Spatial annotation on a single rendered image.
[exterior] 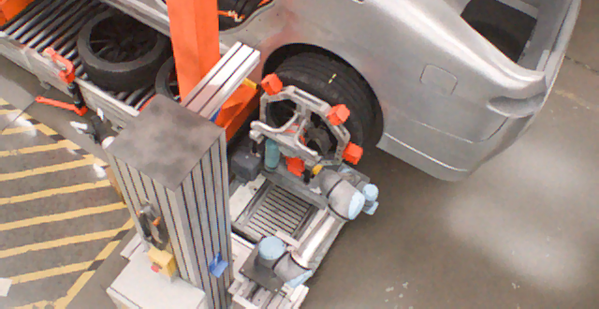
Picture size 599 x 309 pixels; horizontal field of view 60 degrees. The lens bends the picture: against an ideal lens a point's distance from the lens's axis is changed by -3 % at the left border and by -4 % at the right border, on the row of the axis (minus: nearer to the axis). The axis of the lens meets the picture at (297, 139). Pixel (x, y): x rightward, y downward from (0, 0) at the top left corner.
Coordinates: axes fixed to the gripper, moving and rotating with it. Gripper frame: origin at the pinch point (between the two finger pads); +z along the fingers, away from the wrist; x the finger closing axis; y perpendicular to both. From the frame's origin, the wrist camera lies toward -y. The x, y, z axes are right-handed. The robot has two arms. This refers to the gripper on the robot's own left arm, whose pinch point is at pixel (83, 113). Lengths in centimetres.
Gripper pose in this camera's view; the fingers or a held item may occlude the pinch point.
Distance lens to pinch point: 271.9
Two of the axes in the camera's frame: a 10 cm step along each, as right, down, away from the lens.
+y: -1.5, 6.3, 7.6
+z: -7.1, -6.1, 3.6
